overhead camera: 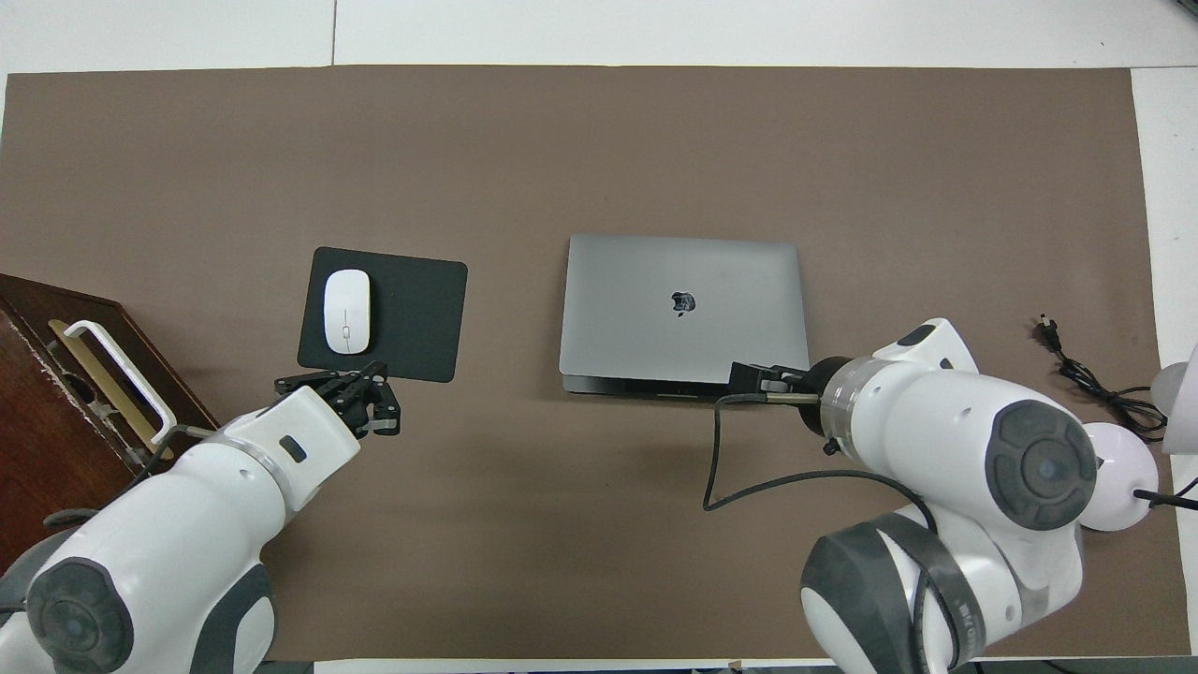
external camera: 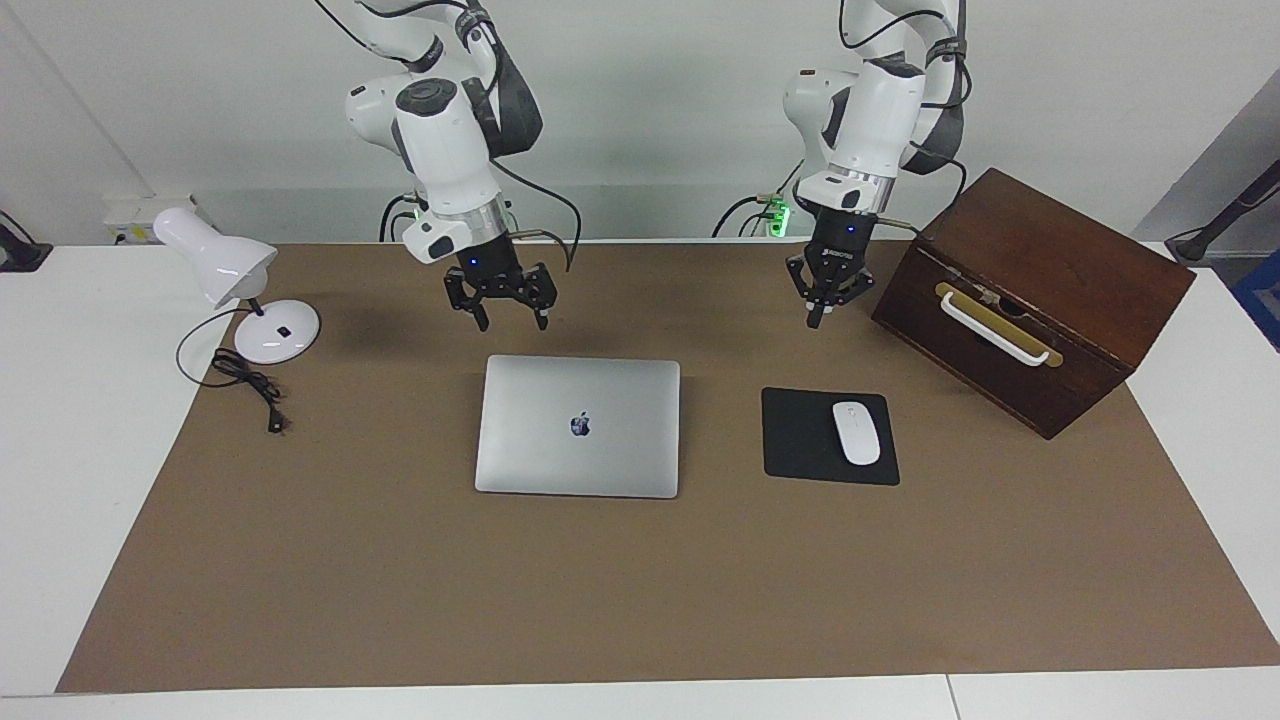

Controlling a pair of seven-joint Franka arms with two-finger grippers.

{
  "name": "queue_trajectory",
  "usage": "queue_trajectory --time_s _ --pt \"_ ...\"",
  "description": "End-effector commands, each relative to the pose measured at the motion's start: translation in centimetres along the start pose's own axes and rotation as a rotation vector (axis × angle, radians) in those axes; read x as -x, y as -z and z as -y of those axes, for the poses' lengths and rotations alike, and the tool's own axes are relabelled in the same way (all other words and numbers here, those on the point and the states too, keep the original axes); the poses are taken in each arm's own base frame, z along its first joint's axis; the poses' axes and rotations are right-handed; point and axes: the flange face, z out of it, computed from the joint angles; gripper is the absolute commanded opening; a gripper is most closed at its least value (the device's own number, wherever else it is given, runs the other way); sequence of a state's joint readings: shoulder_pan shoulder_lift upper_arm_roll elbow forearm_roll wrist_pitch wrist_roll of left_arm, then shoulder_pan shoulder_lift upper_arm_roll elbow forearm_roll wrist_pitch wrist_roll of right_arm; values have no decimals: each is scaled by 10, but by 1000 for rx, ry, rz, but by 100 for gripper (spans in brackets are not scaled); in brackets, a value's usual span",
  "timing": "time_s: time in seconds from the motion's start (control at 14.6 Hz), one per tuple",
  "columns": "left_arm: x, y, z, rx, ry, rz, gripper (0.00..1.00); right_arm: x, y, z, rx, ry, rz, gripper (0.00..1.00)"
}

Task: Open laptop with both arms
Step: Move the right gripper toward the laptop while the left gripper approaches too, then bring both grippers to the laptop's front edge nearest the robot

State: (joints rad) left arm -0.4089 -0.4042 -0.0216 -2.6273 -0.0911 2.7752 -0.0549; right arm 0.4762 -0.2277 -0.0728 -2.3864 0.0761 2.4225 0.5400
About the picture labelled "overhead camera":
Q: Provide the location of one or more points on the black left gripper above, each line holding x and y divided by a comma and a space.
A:
342, 391

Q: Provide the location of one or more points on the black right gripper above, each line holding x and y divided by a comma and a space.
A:
777, 382

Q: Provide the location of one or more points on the grey Apple laptop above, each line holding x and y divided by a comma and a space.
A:
655, 309

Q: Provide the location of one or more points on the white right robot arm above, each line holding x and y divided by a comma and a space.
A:
936, 421

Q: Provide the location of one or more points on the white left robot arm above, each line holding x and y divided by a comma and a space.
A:
168, 543

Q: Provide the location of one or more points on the black mouse pad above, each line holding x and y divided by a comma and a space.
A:
416, 318

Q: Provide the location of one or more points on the white computer mouse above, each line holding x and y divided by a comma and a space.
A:
347, 311

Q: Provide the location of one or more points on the brown table mat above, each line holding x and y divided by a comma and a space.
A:
562, 562

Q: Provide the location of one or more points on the dark wooden cabinet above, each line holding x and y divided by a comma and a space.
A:
47, 440

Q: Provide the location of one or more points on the white round lamp base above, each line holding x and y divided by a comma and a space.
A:
1128, 477

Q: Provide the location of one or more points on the white lamp head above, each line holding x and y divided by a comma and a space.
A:
1181, 402

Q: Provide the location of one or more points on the black lamp neck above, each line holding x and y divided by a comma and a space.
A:
1165, 499

